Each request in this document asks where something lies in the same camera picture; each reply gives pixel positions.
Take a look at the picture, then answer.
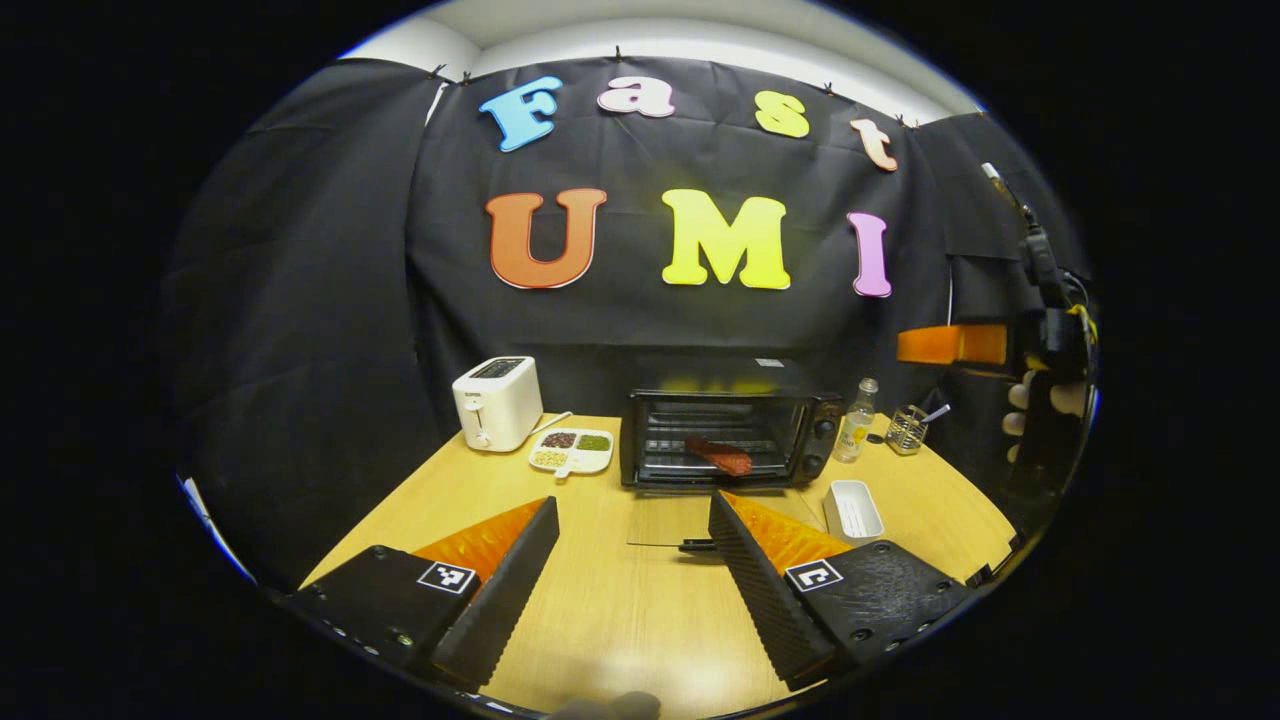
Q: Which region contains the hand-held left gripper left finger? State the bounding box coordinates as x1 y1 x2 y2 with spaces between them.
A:
285 495 561 694

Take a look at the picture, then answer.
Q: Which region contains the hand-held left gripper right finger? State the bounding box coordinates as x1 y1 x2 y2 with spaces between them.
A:
708 490 973 691

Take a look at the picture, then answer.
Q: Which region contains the black electric oven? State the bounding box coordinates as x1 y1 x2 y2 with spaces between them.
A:
620 388 847 556

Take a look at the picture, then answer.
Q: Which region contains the brown meat piece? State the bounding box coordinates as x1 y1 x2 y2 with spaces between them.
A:
685 436 753 477

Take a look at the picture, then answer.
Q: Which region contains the clear glass bottle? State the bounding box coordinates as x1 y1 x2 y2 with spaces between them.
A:
833 377 880 464

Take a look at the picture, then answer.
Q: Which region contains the white rectangular container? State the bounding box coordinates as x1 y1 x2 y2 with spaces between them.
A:
822 480 886 544

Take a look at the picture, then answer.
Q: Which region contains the white divided plate with beans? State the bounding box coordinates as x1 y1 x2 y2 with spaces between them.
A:
528 428 615 479

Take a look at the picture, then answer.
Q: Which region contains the white toaster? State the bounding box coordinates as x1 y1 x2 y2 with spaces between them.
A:
452 356 545 453

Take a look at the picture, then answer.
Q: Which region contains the metal wire utensil holder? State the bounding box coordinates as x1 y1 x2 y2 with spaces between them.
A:
886 405 931 457

